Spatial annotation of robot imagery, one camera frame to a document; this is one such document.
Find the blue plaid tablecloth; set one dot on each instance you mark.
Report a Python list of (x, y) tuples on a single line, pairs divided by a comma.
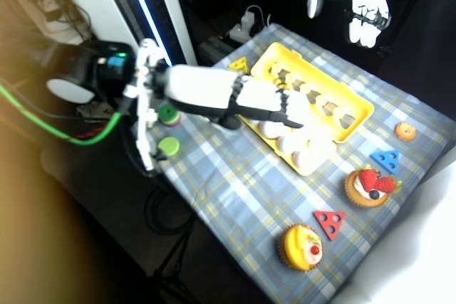
[(249, 193)]

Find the white pillar with blue strip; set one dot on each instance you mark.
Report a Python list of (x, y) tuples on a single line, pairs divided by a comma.
[(107, 5)]

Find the toy cupcake with strawberries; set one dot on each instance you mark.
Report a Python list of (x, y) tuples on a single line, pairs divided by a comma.
[(367, 186)]

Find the white power adapter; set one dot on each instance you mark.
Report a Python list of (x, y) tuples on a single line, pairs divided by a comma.
[(246, 21)]

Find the white panel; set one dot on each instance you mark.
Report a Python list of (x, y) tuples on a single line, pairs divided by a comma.
[(409, 265)]

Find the toy cupcake with orange slice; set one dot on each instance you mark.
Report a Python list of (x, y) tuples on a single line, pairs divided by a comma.
[(299, 247)]

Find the tan toy biscuit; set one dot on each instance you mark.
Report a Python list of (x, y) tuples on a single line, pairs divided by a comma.
[(405, 131)]

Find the yellow plastic egg carton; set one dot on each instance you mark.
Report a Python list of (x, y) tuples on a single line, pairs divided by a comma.
[(356, 104)]

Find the red triangle block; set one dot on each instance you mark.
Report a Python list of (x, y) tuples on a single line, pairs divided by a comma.
[(327, 220)]

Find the blue triangle block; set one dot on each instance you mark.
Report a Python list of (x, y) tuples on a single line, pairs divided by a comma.
[(386, 161)]

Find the yellow triangle block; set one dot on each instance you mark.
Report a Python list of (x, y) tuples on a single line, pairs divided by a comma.
[(239, 65)]

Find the white toy egg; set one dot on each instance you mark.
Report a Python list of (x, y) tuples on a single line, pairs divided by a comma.
[(271, 130), (289, 144), (308, 161), (323, 145)]

